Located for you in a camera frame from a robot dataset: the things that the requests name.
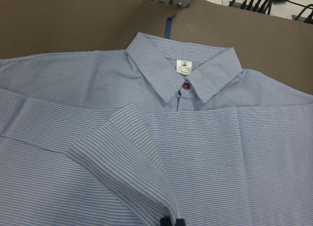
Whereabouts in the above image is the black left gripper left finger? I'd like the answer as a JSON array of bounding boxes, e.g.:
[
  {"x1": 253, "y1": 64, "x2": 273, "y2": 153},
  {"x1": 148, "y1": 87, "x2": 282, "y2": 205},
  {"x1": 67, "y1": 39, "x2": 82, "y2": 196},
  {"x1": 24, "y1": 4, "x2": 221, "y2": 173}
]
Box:
[{"x1": 159, "y1": 217, "x2": 172, "y2": 226}]

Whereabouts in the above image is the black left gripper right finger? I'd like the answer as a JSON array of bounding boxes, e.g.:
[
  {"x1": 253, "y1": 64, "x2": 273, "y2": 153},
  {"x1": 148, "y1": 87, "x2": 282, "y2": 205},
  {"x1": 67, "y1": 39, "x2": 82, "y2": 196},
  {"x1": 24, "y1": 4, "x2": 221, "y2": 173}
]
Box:
[{"x1": 176, "y1": 219, "x2": 186, "y2": 226}]

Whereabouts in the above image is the blue striped button shirt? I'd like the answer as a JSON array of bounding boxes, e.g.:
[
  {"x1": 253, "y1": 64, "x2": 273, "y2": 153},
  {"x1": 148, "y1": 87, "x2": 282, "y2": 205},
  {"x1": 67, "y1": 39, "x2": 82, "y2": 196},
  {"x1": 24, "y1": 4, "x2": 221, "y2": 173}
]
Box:
[{"x1": 0, "y1": 33, "x2": 313, "y2": 226}]

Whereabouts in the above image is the black orange usb hub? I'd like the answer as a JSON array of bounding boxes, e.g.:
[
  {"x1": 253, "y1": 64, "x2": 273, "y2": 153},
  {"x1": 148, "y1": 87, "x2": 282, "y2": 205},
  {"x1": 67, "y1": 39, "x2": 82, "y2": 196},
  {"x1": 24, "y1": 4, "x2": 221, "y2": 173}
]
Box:
[
  {"x1": 291, "y1": 4, "x2": 313, "y2": 24},
  {"x1": 228, "y1": 0, "x2": 289, "y2": 15}
]

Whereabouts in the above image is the brown paper table cover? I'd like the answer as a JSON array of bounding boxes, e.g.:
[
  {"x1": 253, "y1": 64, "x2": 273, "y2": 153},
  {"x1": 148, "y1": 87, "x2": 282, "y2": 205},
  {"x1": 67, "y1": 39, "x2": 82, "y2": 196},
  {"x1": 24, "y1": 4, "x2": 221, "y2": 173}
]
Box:
[{"x1": 0, "y1": 0, "x2": 313, "y2": 94}]

